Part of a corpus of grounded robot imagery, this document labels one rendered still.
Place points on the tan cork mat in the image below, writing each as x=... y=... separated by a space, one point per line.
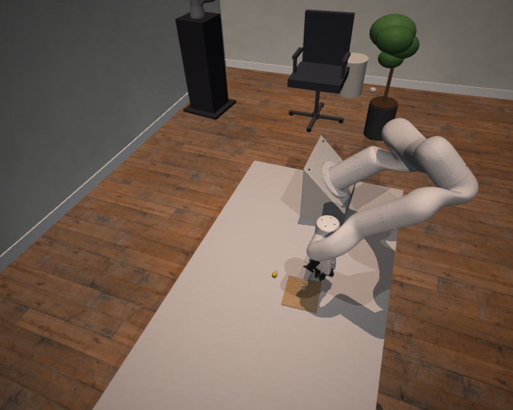
x=301 y=299

